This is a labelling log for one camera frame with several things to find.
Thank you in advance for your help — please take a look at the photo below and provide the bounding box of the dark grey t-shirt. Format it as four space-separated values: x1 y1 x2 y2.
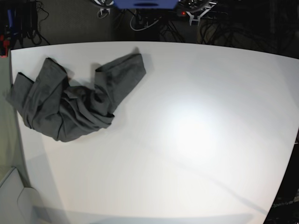
6 54 146 142

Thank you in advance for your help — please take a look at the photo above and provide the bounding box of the blue box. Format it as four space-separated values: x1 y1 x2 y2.
114 0 178 9

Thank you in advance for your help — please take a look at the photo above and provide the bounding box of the black power strip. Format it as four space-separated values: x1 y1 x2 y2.
176 9 229 19

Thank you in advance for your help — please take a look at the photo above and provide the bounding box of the red clamp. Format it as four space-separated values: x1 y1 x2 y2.
0 35 10 57

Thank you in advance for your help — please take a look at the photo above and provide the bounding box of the white side table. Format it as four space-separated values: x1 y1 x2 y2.
0 168 52 224

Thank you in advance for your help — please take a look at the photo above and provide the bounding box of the white cable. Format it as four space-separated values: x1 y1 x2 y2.
129 10 161 32

